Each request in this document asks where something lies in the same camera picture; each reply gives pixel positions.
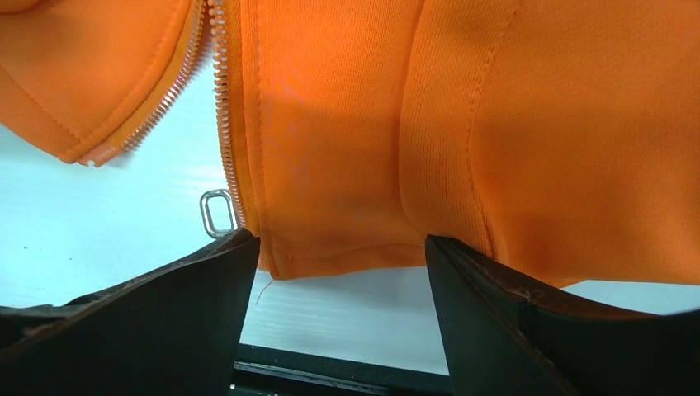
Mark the orange zip-up jacket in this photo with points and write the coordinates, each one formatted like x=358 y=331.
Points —
x=560 y=138

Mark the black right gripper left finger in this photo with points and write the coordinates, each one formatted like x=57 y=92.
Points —
x=174 y=330

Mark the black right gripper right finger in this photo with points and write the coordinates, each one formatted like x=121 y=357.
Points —
x=506 y=333

